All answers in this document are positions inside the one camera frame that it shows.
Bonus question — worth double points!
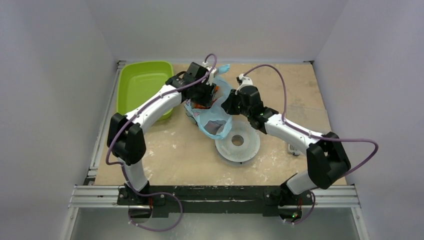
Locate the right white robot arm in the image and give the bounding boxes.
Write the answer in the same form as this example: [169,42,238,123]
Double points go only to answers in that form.
[221,85,351,204]

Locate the red fake fruits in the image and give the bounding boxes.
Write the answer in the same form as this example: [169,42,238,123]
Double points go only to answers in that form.
[191,86,220,109]

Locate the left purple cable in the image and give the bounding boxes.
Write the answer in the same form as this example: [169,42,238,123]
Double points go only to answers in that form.
[105,53,218,233]

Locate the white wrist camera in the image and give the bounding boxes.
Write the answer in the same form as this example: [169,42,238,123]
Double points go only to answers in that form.
[203,66,219,86]
[236,74,253,92]

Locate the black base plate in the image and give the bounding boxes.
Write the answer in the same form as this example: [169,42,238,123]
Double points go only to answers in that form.
[117,185,313,220]

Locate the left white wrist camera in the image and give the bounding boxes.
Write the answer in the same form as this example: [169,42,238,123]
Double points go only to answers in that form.
[203,66,219,86]

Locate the green plastic tub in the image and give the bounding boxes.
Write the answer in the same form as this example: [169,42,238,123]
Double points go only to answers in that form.
[116,61,174,115]

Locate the purple cable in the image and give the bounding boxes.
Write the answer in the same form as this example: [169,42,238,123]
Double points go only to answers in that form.
[243,63,380,226]
[105,53,218,233]

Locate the aluminium frame rail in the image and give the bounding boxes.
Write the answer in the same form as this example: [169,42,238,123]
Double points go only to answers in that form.
[69,185,361,208]

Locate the white perforated filament spool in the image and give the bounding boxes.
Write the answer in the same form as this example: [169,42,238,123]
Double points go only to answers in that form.
[215,120,261,166]

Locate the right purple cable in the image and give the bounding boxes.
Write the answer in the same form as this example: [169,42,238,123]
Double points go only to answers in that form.
[243,63,380,226]

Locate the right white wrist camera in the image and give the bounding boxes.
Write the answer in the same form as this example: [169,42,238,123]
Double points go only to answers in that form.
[236,74,253,92]

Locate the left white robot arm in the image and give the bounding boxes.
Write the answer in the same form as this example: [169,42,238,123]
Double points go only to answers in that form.
[105,61,217,205]

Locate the blue plastic bag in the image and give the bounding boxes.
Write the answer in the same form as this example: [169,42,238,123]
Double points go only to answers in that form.
[183,64,233,140]

